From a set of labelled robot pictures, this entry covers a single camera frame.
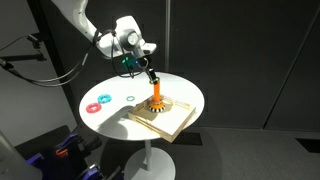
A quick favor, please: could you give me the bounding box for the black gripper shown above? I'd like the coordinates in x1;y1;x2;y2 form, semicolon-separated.
136;56;159;82

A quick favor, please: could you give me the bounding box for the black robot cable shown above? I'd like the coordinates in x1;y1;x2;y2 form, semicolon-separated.
0;29;136;88

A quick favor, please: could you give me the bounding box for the light grey housing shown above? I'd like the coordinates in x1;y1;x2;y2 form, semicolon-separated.
0;131;44;180

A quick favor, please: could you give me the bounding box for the wooden tray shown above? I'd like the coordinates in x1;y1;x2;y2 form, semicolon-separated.
127;94;197;144

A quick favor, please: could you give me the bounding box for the blue studded ring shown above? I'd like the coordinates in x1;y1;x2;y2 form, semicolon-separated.
96;93;113;105

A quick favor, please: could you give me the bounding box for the orange rod on striped base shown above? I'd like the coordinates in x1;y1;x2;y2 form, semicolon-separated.
147;79;166;114

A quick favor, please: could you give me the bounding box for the white table pedestal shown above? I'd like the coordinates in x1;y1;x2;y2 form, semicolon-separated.
123;139;177;180

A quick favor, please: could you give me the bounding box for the grey vertical pole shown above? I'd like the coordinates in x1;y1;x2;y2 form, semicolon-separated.
164;0;172;73

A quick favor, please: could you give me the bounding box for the black and purple clamp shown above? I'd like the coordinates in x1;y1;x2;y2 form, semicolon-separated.
25;131;125;180

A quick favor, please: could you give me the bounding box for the olive green spiky ring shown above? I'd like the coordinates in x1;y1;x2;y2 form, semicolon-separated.
148;76;161;85

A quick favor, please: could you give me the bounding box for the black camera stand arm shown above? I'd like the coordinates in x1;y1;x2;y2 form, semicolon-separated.
0;33;48;64

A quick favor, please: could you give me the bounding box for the red ring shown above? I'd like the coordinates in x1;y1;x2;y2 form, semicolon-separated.
85;101;103;115

